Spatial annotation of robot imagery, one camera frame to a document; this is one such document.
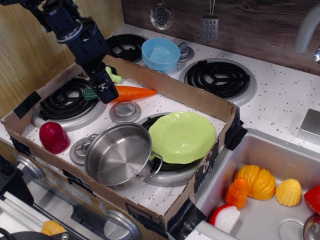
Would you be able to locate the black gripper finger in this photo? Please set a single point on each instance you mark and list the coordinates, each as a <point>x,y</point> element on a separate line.
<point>103,86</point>

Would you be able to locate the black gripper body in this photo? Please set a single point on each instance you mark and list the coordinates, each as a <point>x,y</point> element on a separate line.
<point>89,47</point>

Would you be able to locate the orange toy carrot green stem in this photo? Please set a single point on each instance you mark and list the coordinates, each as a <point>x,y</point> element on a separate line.
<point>126,93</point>

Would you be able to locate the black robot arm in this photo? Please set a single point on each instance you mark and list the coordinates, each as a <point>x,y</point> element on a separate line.
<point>51,14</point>

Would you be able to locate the light green plastic plate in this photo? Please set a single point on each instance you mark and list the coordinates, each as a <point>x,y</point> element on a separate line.
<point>182,137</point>

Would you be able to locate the small orange toy carrot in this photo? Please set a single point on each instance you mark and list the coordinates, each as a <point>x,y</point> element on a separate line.
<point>237,193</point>

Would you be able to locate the light green toy broccoli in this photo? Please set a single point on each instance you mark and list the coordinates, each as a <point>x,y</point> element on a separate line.
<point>114,77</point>

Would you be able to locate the silver centre stove knob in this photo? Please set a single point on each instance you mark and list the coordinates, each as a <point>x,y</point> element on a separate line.
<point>125,111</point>

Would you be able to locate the silver stove knob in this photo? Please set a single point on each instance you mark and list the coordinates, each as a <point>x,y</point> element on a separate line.
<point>125,111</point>
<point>186,53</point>
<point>78,151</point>

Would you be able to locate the black front left burner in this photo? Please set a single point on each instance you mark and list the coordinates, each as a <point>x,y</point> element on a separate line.
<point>68,108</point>

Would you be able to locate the black burner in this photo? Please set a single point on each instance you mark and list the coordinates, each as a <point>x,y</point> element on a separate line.
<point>225,78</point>
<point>68,108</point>
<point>170,174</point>
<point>126,47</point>

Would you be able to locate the black back left burner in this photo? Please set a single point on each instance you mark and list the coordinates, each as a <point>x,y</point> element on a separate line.
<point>126,47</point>

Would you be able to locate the light blue plastic bowl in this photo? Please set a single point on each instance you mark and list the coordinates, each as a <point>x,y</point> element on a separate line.
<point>160,54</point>

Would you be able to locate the silver front stove knob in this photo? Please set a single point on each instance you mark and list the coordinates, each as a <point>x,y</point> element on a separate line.
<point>78,151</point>

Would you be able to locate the dark red toy vegetable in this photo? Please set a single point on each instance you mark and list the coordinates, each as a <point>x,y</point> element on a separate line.
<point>53,137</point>

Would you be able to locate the stainless steel pot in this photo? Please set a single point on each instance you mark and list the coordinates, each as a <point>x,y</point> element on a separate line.
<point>121,157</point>

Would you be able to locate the hanging silver slotted ladle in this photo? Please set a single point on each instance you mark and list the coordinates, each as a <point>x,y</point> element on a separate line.
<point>161,16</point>

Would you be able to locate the silver back stove knob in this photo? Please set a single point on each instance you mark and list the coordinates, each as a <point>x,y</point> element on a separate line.
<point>186,53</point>

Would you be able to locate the black front right burner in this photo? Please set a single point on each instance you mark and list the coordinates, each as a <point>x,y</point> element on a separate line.
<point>170,174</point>

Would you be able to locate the silver oven front dial left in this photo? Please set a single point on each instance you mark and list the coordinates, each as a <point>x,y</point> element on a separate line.
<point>30,171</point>

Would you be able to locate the silver oven dial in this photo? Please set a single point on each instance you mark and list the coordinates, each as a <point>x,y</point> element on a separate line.
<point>30,171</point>
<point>120,227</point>

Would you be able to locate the black back right burner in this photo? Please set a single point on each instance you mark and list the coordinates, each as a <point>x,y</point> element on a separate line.
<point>225,78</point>

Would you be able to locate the hanging silver slotted spatula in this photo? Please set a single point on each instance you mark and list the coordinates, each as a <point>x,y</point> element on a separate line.
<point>209,25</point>

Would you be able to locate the black clamp left edge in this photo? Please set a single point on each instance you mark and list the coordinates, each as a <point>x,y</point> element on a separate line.
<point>11,180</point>

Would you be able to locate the silver oven front dial right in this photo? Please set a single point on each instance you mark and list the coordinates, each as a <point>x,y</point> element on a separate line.
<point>120,227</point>

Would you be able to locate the brown cardboard fence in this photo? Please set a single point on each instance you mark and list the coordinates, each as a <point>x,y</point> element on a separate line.
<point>190,96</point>

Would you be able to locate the yellow object bottom left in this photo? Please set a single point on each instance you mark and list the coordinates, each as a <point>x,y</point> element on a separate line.
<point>51,228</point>

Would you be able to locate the red white toy slice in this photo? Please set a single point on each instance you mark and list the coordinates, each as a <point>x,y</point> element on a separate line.
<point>225,217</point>

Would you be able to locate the orange yellow toy pumpkin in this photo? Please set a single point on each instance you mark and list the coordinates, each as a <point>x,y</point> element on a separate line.
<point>261,183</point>

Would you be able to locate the silver metal sink basin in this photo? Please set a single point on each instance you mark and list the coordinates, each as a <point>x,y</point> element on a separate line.
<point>259,219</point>

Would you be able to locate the silver square faucet base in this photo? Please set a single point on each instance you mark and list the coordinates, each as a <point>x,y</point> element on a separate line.
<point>309,130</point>

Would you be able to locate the yellow toy corn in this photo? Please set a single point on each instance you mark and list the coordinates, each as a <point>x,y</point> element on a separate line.
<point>289,192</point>

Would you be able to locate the grey sink faucet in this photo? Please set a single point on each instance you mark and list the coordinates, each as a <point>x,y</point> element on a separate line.
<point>306,30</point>

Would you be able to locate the silver sink drain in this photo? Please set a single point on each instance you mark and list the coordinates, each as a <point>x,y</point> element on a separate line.
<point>290,230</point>

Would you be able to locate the red toy pepper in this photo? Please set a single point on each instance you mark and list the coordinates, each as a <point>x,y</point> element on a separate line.
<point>312,197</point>

